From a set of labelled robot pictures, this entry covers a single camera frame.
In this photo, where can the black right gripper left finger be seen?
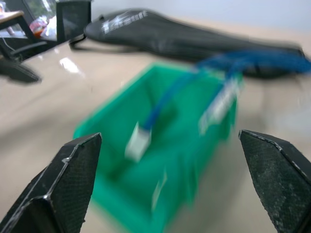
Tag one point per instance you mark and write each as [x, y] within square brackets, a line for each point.
[60, 189]

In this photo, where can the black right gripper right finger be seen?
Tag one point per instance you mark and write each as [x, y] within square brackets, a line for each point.
[274, 179]

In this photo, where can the white coupler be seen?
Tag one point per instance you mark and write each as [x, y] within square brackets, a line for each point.
[136, 143]

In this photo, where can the green plastic bin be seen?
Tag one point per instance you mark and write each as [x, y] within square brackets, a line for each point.
[167, 145]

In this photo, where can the black chair base leg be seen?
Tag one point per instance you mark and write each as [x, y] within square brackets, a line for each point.
[17, 70]

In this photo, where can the red and white plastic bag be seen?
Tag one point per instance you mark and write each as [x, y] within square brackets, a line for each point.
[42, 25]

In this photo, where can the black office chair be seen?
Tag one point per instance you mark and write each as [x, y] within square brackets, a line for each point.
[65, 21]

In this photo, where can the black racket bag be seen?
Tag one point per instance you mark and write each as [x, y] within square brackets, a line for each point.
[175, 36]

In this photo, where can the wooden desk with black frame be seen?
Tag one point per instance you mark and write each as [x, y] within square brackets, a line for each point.
[14, 24]

